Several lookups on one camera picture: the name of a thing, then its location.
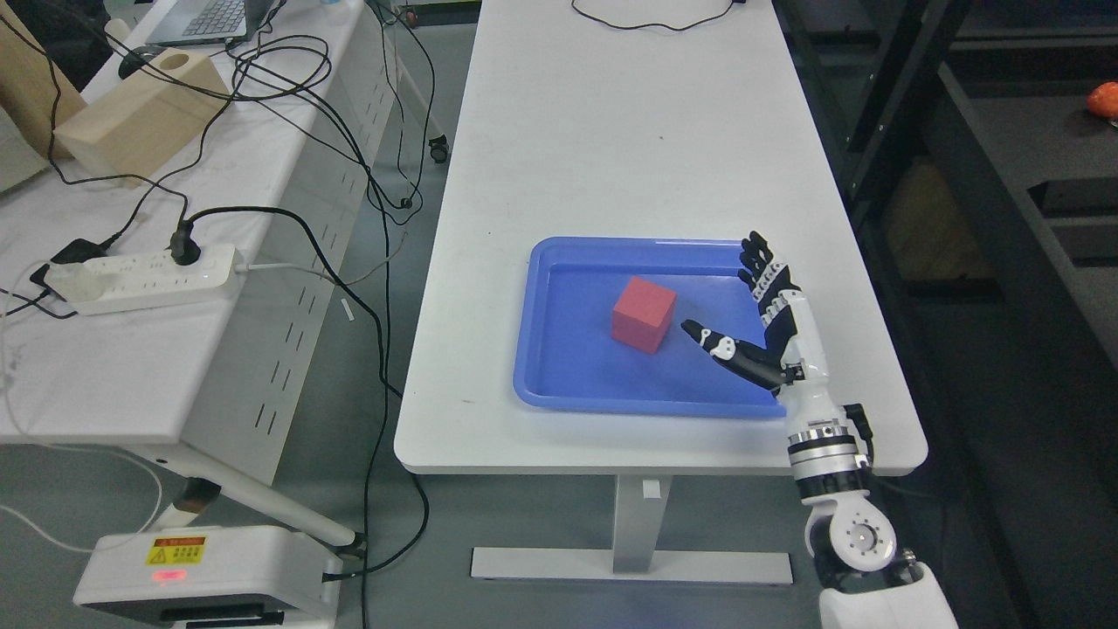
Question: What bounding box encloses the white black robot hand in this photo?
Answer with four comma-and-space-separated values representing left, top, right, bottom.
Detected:
681, 232, 844, 441

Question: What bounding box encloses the pink foam block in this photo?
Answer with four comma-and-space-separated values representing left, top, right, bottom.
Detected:
612, 276, 678, 354

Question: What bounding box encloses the blue plastic tray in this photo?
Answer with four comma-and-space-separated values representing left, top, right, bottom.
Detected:
514, 238, 785, 418

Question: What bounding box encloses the black metal shelf right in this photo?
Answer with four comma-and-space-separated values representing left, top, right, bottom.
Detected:
776, 1, 1115, 628

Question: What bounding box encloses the orange object on shelf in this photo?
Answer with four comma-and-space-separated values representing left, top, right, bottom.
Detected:
1084, 82, 1118, 120

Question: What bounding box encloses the white folding side table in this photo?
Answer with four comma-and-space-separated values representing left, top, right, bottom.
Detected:
3, 1, 409, 547

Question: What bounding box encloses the white floor device box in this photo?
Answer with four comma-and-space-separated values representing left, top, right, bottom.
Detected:
72, 525, 341, 628

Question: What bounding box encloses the laptop computer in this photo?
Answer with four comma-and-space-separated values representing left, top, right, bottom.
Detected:
145, 1, 274, 46

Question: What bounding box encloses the white power strip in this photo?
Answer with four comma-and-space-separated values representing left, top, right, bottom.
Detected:
45, 244, 241, 315

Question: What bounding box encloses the wooden box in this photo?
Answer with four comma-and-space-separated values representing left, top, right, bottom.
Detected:
55, 48, 229, 188

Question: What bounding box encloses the black cable on table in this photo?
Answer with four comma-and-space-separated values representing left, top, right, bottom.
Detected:
571, 0, 743, 32

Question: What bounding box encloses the black power cable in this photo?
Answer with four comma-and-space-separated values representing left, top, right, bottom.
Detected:
170, 206, 432, 629

